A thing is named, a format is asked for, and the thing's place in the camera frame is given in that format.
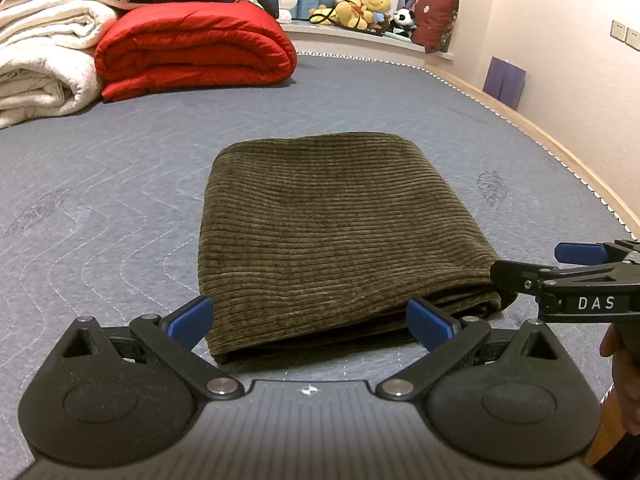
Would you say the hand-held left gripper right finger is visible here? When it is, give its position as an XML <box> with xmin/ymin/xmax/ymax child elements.
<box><xmin>376</xmin><ymin>298</ymin><xmax>561</xmax><ymax>402</ymax></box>

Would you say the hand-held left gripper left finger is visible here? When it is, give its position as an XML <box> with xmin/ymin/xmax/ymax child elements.
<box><xmin>59</xmin><ymin>296</ymin><xmax>246</xmax><ymax>402</ymax></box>

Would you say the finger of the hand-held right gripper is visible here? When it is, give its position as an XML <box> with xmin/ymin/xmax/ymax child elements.
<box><xmin>490</xmin><ymin>259</ymin><xmax>640</xmax><ymax>303</ymax></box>
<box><xmin>555</xmin><ymin>240</ymin><xmax>640</xmax><ymax>267</ymax></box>

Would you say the person's right hand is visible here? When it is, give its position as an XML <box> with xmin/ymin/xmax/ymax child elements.
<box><xmin>600</xmin><ymin>325</ymin><xmax>640</xmax><ymax>436</ymax></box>

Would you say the grey quilted mattress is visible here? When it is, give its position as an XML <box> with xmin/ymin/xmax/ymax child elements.
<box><xmin>0</xmin><ymin>52</ymin><xmax>640</xmax><ymax>386</ymax></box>

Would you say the purple paper bag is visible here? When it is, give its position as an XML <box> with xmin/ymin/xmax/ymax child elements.
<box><xmin>482</xmin><ymin>56</ymin><xmax>527</xmax><ymax>109</ymax></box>

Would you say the dark red cushion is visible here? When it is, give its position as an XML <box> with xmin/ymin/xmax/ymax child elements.
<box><xmin>414</xmin><ymin>0</ymin><xmax>460</xmax><ymax>54</ymax></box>

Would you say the red folded quilt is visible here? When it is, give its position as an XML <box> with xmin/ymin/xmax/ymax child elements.
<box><xmin>94</xmin><ymin>0</ymin><xmax>298</xmax><ymax>102</ymax></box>

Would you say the panda plush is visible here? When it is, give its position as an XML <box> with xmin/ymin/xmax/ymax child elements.
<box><xmin>390</xmin><ymin>8</ymin><xmax>417</xmax><ymax>36</ymax></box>

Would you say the white window ledge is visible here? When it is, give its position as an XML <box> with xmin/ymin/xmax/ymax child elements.
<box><xmin>277</xmin><ymin>22</ymin><xmax>453</xmax><ymax>68</ymax></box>

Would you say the white speckled folded blanket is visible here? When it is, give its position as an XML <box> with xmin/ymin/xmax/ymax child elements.
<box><xmin>0</xmin><ymin>35</ymin><xmax>103</xmax><ymax>128</ymax></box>

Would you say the yellow bear plush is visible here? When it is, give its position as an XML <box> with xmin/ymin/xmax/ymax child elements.
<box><xmin>310</xmin><ymin>0</ymin><xmax>376</xmax><ymax>31</ymax></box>

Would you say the cream folded blanket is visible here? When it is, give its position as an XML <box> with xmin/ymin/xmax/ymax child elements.
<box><xmin>0</xmin><ymin>0</ymin><xmax>121</xmax><ymax>51</ymax></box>

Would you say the wooden bed frame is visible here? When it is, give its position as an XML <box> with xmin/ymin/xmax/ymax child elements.
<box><xmin>425</xmin><ymin>65</ymin><xmax>640</xmax><ymax>233</ymax></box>

